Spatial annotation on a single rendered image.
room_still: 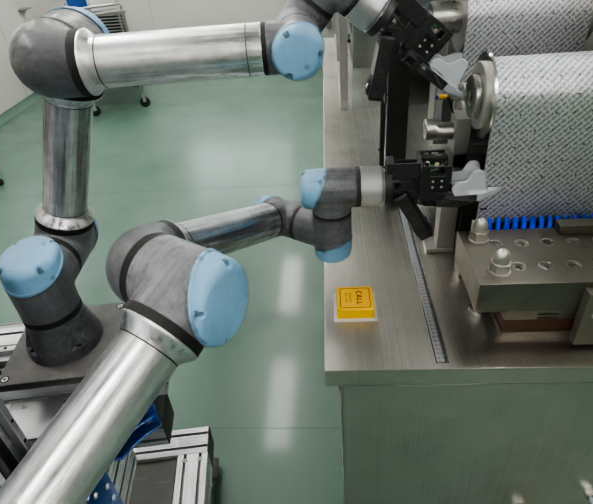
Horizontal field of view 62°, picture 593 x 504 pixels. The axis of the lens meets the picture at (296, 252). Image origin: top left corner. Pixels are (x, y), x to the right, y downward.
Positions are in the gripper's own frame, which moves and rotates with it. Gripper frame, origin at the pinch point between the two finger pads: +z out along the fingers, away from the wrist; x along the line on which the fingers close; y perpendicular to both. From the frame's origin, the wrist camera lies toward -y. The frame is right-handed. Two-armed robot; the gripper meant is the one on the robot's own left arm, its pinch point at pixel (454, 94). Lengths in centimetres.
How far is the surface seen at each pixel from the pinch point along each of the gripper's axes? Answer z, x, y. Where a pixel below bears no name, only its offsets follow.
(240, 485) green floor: 36, -4, -132
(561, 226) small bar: 26.5, -14.5, -4.1
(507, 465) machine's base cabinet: 48, -34, -42
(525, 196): 21.0, -8.4, -4.9
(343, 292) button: 4.3, -16.4, -38.5
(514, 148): 11.9, -8.4, 0.3
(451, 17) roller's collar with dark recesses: -3.8, 19.8, 8.8
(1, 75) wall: -213, 401, -291
